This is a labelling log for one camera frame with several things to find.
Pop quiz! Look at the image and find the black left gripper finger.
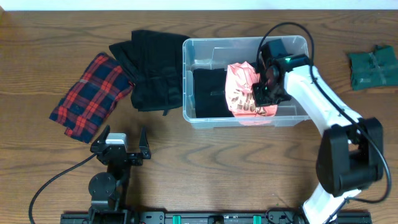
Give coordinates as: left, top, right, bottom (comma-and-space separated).
139, 127, 151, 159
98, 125, 110, 145

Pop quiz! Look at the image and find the pink printed t-shirt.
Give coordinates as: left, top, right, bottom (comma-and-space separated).
224, 62, 277, 126

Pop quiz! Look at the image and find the small black garment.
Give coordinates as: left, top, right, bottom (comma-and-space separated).
193, 68, 234, 118

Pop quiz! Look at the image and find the large black garment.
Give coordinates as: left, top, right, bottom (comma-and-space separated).
109, 30, 189, 116

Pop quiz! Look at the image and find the dark green garment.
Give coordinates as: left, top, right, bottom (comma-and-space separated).
348, 45, 397, 91

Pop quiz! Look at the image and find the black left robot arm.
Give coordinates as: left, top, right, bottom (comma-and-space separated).
88, 126, 152, 211

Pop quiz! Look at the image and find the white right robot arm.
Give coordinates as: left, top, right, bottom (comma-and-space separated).
253, 54, 391, 223

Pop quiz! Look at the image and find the red plaid folded shirt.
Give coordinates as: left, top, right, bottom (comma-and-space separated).
49, 53, 133, 143

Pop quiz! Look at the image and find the clear plastic storage bin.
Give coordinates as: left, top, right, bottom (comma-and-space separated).
182, 37, 310, 129

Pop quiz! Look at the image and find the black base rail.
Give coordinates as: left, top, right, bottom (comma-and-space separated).
60, 210, 373, 224

